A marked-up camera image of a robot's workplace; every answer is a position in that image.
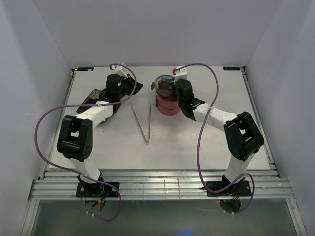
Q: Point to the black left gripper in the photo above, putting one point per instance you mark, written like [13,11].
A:
[131,82]

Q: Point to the pink lunch bowl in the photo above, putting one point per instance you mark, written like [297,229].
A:
[168,112]
[169,103]

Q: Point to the metal serving tongs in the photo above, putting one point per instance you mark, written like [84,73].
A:
[142,111]

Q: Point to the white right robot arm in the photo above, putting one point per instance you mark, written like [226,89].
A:
[243,136]

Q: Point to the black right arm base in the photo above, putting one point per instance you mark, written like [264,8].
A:
[241,189]

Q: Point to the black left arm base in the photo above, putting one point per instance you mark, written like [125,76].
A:
[95,190]

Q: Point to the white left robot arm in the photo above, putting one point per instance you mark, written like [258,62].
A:
[75,140]

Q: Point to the black floral rectangular plate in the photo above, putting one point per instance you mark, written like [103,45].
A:
[95,96]

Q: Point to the blue table label left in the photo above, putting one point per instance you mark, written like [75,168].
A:
[85,69]

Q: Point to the blue table label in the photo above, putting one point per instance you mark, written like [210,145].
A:
[85,69]
[231,68]

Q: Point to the blue table label right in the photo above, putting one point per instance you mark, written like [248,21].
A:
[231,68]

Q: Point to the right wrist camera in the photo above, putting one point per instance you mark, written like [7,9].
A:
[179,72]

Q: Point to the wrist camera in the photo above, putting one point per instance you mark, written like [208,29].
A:
[179,72]
[120,71]

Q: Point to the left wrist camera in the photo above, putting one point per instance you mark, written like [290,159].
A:
[120,71]

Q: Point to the aluminium front rail frame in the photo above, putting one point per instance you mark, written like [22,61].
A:
[163,185]

